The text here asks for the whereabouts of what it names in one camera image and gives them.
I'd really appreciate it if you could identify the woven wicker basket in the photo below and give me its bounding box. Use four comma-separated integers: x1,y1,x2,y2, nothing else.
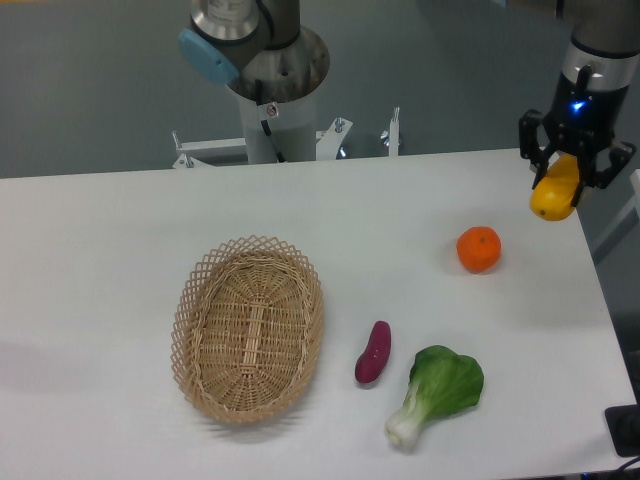
171,235,324,424

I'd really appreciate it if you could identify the yellow mango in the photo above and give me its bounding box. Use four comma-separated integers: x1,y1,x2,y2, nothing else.
529,154,579,221

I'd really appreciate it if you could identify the black cable on pedestal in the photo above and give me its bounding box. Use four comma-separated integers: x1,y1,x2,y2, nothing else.
255,79,287,164

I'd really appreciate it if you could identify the robot base with blue cap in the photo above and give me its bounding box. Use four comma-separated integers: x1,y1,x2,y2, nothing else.
178,0,330,104

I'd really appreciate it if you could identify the orange tangerine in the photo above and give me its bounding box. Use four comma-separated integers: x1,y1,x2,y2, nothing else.
456,226,502,273

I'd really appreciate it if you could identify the purple sweet potato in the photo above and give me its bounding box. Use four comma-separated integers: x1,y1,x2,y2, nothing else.
354,321,392,384

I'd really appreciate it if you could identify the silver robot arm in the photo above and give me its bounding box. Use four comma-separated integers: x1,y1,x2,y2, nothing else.
503,1,639,207

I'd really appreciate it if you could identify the black device at table edge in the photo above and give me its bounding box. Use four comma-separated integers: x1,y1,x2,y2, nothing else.
605,404,639,458

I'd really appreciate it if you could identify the white metal mounting frame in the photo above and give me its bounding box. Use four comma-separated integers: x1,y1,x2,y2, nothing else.
171,94,403,169

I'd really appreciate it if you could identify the green bok choy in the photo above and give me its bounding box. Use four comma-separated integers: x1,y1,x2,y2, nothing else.
385,345,484,449

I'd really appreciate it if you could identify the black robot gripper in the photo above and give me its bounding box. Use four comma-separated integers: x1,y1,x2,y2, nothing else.
518,63,637,207

